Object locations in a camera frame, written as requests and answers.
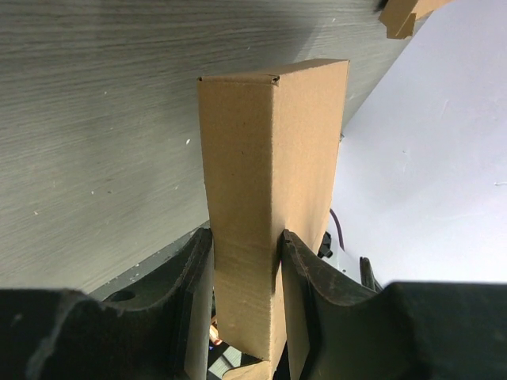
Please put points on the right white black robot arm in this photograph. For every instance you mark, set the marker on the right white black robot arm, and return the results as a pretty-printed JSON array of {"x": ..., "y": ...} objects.
[{"x": 358, "y": 269}]

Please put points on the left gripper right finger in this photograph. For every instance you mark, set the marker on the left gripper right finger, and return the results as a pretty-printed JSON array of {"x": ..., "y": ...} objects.
[{"x": 338, "y": 329}]

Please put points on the brown cardboard box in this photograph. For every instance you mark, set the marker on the brown cardboard box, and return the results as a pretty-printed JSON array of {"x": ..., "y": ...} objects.
[
  {"x": 269, "y": 142},
  {"x": 400, "y": 16}
]

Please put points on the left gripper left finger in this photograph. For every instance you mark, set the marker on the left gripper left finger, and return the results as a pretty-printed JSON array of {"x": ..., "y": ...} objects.
[{"x": 56, "y": 334}]

